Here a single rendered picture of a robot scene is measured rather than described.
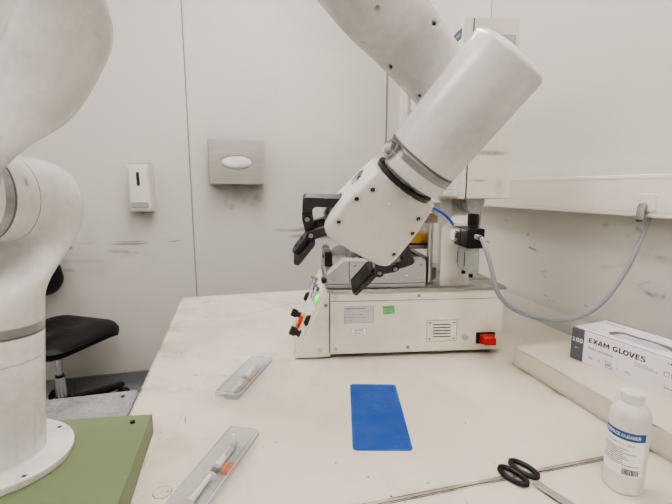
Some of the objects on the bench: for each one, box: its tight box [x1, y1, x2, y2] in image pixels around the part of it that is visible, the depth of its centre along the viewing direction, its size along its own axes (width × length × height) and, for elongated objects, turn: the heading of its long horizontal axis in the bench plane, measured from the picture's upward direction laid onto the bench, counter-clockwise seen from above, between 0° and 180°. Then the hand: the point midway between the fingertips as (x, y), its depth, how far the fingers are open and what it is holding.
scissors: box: [497, 458, 575, 504], centre depth 58 cm, size 14×6×1 cm
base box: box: [296, 267, 504, 358], centre depth 118 cm, size 54×38×17 cm
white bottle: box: [602, 387, 653, 496], centre depth 58 cm, size 5×5×14 cm
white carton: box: [570, 320, 672, 399], centre depth 85 cm, size 12×23×7 cm
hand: (329, 269), depth 53 cm, fingers open, 8 cm apart
